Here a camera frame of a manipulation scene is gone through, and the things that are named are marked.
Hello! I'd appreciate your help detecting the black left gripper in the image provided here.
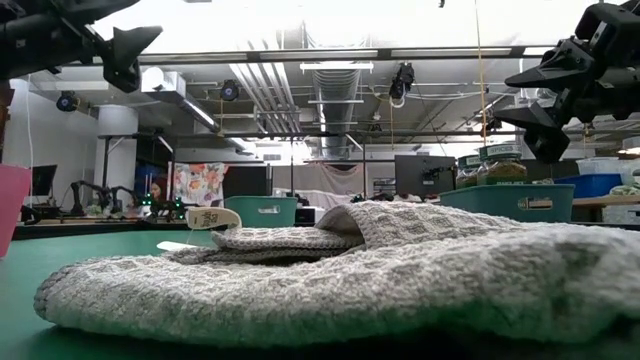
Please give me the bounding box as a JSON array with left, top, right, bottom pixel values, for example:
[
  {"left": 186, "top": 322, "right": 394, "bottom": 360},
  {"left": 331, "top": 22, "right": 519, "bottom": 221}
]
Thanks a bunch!
[{"left": 34, "top": 0, "right": 164, "bottom": 95}]

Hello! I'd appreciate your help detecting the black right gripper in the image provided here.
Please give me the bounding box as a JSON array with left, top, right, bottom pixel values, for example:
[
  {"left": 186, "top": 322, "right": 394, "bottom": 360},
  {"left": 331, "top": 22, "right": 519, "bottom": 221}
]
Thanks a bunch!
[{"left": 492, "top": 0, "right": 640, "bottom": 165}]

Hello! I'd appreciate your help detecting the white plastic tub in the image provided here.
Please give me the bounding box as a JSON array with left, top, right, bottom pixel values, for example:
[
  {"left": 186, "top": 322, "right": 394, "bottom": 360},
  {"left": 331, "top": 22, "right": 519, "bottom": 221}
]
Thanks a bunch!
[{"left": 574, "top": 156, "right": 640, "bottom": 176}]

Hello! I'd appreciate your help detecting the black ceiling spotlight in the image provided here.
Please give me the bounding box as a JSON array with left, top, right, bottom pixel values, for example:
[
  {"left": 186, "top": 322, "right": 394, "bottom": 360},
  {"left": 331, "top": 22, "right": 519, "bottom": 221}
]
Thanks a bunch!
[
  {"left": 218, "top": 78, "right": 241, "bottom": 103},
  {"left": 388, "top": 61, "right": 417, "bottom": 101},
  {"left": 54, "top": 89, "right": 80, "bottom": 113}
]

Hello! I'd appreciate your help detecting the blue storage crate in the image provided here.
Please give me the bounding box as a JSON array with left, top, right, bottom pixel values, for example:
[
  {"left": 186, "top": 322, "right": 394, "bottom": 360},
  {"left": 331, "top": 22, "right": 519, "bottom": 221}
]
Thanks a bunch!
[{"left": 553, "top": 172, "right": 625, "bottom": 199}]

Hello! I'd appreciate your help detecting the dull blue-grey small basket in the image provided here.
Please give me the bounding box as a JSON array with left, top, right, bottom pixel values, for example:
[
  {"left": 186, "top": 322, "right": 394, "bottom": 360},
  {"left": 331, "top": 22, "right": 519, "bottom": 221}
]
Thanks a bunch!
[{"left": 438, "top": 183, "right": 577, "bottom": 224}]

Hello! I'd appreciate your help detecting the wooden bench top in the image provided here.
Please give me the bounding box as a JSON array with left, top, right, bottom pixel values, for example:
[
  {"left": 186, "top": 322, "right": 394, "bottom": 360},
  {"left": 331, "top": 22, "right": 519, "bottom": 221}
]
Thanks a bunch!
[{"left": 572, "top": 193, "right": 640, "bottom": 208}]

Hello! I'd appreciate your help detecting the white column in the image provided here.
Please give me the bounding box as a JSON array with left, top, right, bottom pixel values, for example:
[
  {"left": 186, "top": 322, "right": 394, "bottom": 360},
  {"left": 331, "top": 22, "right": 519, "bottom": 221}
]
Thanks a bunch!
[{"left": 96, "top": 103, "right": 140, "bottom": 201}]

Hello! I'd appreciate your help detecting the black screen panel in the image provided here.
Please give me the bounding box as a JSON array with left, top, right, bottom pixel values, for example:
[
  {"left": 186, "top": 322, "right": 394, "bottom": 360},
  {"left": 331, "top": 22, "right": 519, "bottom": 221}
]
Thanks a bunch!
[{"left": 393, "top": 154, "right": 457, "bottom": 200}]

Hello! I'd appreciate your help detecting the dark computer monitor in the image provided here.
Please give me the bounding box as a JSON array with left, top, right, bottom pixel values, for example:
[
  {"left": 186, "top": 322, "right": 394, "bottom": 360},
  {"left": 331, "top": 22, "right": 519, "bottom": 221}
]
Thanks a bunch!
[{"left": 30, "top": 164, "right": 59, "bottom": 198}]

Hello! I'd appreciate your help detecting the person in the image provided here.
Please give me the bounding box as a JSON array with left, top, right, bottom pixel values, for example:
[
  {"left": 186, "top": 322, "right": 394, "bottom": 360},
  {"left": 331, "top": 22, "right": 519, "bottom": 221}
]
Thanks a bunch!
[{"left": 148, "top": 175, "right": 172, "bottom": 205}]

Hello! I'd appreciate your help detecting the floral cloth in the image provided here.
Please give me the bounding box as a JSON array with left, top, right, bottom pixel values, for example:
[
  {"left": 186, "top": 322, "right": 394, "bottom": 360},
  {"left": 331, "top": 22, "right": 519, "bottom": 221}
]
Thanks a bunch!
[{"left": 171, "top": 161, "right": 230, "bottom": 208}]

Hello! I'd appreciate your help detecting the background robot with green lights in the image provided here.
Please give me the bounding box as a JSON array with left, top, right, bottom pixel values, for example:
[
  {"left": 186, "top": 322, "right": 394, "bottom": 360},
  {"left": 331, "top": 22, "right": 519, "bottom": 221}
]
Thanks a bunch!
[{"left": 142, "top": 197, "right": 189, "bottom": 221}]

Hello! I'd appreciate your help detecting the overhead light bar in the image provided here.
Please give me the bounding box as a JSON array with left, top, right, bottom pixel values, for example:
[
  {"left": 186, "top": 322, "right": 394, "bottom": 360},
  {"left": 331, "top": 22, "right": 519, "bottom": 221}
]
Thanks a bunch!
[{"left": 134, "top": 46, "right": 556, "bottom": 66}]

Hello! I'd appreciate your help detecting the pink plastic bin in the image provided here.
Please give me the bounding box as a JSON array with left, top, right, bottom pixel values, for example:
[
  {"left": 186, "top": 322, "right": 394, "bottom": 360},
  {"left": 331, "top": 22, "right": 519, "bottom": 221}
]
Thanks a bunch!
[{"left": 0, "top": 163, "right": 33, "bottom": 259}]

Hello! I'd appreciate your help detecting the green table mat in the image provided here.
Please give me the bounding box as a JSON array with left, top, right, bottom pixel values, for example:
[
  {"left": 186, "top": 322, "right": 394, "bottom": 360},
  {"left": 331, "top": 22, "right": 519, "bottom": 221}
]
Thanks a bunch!
[{"left": 0, "top": 228, "right": 224, "bottom": 360}]

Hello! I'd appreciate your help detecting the small white square tag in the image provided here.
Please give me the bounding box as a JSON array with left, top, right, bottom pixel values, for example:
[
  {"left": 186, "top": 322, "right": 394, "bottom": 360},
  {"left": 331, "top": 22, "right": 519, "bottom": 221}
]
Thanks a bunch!
[{"left": 155, "top": 240, "right": 201, "bottom": 253}]

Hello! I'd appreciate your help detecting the grey curtain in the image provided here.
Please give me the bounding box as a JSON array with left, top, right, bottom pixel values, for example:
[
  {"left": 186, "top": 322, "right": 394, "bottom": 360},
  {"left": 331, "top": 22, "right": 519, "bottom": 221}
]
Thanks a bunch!
[{"left": 272, "top": 162, "right": 366, "bottom": 197}]

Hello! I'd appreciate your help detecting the clear plastic container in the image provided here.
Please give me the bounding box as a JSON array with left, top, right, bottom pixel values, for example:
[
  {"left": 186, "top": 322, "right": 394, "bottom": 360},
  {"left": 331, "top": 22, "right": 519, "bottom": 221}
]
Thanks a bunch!
[{"left": 223, "top": 195, "right": 299, "bottom": 229}]

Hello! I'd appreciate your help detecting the white knitted cloth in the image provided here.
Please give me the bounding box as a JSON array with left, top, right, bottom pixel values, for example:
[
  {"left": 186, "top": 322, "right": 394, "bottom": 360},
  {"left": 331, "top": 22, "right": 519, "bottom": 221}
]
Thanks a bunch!
[{"left": 32, "top": 199, "right": 640, "bottom": 347}]

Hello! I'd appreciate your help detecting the yellow hanging cord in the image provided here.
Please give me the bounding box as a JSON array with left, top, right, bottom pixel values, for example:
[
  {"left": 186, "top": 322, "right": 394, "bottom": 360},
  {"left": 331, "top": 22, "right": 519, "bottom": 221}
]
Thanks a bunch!
[{"left": 472, "top": 0, "right": 490, "bottom": 147}]

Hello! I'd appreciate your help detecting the white ceiling duct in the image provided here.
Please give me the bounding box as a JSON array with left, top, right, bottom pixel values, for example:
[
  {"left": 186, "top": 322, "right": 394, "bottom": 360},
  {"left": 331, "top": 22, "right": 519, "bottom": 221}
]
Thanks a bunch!
[{"left": 140, "top": 66, "right": 221, "bottom": 132}]

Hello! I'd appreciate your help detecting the silver ceiling duct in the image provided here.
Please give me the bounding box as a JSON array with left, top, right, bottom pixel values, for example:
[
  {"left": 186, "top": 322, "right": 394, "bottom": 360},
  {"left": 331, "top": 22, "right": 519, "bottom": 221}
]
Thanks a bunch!
[{"left": 310, "top": 67, "right": 362, "bottom": 160}]

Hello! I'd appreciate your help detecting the black metal table frame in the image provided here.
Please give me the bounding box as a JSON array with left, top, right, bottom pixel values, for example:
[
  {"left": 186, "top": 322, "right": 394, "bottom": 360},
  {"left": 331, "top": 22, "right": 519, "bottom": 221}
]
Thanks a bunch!
[{"left": 12, "top": 218, "right": 191, "bottom": 241}]

